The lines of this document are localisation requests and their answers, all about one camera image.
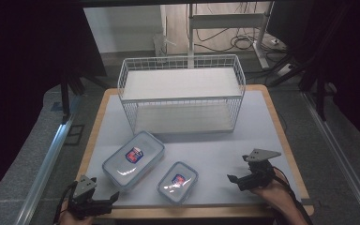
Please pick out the light grey table mat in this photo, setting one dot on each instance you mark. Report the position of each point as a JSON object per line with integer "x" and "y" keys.
{"x": 215, "y": 150}

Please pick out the small clear plastic container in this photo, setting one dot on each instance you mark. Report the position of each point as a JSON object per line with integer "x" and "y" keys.
{"x": 186, "y": 187}

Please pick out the large clear plastic container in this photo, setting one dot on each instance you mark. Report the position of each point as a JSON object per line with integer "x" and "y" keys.
{"x": 147, "y": 146}

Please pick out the aluminium floor rail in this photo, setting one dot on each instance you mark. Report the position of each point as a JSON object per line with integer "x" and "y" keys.
{"x": 340, "y": 156}
{"x": 48, "y": 165}

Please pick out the white power strip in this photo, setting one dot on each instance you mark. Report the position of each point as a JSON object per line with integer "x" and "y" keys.
{"x": 285, "y": 70}

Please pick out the black floor frame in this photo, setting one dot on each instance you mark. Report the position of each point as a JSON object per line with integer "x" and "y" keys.
{"x": 74, "y": 135}

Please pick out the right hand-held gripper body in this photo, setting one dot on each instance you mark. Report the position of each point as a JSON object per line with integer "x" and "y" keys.
{"x": 259, "y": 176}

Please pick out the person's left hand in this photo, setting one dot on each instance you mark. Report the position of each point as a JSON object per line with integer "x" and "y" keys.
{"x": 75, "y": 222}

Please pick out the white metal stand frame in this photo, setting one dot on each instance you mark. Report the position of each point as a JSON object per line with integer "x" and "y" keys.
{"x": 225, "y": 20}

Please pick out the person's right hand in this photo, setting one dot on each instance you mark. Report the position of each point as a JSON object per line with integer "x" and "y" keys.
{"x": 276, "y": 195}

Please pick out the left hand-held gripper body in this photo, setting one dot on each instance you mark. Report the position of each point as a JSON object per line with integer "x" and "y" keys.
{"x": 87, "y": 206}

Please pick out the black tripod stand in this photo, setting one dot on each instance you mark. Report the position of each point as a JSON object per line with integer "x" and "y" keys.
{"x": 320, "y": 100}
{"x": 65, "y": 97}

